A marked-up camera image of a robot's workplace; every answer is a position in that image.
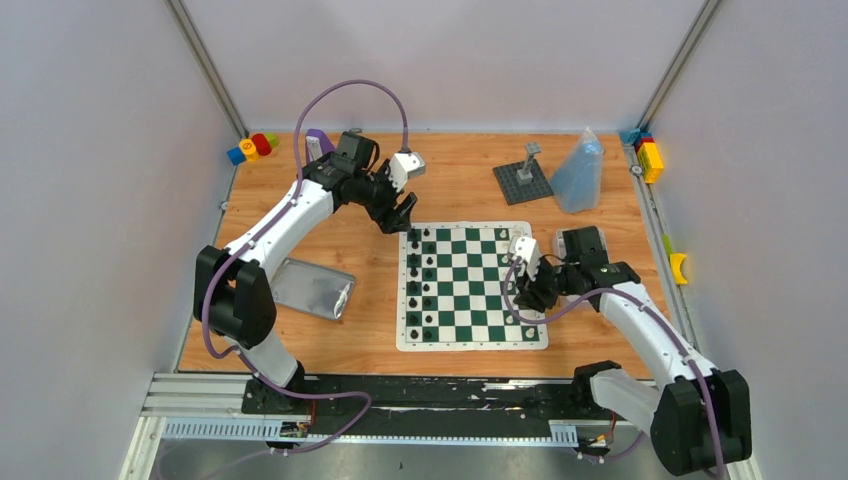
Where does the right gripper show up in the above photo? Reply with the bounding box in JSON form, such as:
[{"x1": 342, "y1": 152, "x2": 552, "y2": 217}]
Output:
[{"x1": 514, "y1": 255, "x2": 579, "y2": 312}]

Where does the green white chess board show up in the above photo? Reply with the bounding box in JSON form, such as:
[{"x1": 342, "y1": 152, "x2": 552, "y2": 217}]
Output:
[{"x1": 396, "y1": 221, "x2": 549, "y2": 353}]

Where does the silver metal tin box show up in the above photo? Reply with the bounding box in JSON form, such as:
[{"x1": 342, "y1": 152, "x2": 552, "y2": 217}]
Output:
[{"x1": 554, "y1": 226, "x2": 609, "y2": 264}]

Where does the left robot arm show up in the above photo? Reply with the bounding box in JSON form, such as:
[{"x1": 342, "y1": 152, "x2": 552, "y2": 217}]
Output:
[{"x1": 193, "y1": 132, "x2": 426, "y2": 413}]

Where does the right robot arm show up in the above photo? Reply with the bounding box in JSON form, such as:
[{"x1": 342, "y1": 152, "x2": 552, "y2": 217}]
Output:
[{"x1": 501, "y1": 226, "x2": 753, "y2": 478}]

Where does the purple metronome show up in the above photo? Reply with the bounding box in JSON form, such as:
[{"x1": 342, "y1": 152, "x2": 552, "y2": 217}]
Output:
[{"x1": 304, "y1": 128, "x2": 335, "y2": 162}]

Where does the dark grey lego baseplate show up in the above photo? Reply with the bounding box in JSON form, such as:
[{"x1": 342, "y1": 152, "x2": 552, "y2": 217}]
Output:
[{"x1": 493, "y1": 160, "x2": 553, "y2": 206}]

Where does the blue plastic bag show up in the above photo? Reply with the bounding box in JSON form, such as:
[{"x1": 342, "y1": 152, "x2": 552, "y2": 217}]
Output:
[{"x1": 549, "y1": 128, "x2": 604, "y2": 214}]

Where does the grey lego tower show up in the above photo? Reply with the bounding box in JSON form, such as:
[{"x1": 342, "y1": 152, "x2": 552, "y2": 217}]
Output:
[{"x1": 516, "y1": 142, "x2": 541, "y2": 185}]

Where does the silver tin lid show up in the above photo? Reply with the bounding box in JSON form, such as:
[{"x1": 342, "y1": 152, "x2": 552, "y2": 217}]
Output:
[{"x1": 270, "y1": 258, "x2": 356, "y2": 322}]

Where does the green wooden block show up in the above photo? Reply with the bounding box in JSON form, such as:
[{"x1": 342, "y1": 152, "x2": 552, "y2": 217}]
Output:
[{"x1": 265, "y1": 132, "x2": 279, "y2": 149}]

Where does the red wooden cylinder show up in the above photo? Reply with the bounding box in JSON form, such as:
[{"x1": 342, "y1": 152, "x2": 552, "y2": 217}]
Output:
[{"x1": 251, "y1": 133, "x2": 273, "y2": 157}]

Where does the yellow curved block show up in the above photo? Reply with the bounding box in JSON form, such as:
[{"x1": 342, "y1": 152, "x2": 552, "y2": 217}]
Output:
[{"x1": 662, "y1": 234, "x2": 689, "y2": 286}]

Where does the yellow wooden cylinder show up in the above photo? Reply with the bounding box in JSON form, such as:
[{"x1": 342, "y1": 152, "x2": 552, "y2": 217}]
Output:
[{"x1": 239, "y1": 139, "x2": 260, "y2": 162}]

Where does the blue wooden block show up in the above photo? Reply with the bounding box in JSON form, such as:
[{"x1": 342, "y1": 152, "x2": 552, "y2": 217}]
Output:
[{"x1": 226, "y1": 147, "x2": 247, "y2": 166}]

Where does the colourful lego brick stack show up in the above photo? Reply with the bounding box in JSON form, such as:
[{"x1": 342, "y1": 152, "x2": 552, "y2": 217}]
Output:
[{"x1": 619, "y1": 129, "x2": 664, "y2": 184}]

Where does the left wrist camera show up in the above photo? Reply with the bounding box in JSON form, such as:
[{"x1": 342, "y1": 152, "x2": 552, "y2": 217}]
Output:
[{"x1": 388, "y1": 152, "x2": 427, "y2": 192}]

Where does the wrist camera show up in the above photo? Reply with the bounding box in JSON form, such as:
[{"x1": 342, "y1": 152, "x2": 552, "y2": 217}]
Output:
[
  {"x1": 388, "y1": 152, "x2": 427, "y2": 192},
  {"x1": 509, "y1": 236, "x2": 541, "y2": 281}
]

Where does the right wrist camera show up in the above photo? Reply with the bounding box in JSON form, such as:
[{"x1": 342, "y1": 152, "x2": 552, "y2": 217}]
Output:
[{"x1": 509, "y1": 236, "x2": 541, "y2": 281}]

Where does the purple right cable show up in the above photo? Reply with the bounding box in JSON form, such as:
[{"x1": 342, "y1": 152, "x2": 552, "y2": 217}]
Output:
[{"x1": 501, "y1": 258, "x2": 729, "y2": 480}]

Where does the purple cable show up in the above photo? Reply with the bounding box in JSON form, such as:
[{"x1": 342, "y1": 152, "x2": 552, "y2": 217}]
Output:
[
  {"x1": 199, "y1": 79, "x2": 411, "y2": 480},
  {"x1": 501, "y1": 258, "x2": 729, "y2": 480}
]

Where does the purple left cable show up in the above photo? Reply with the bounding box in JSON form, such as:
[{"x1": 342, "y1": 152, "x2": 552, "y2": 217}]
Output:
[{"x1": 199, "y1": 79, "x2": 411, "y2": 480}]

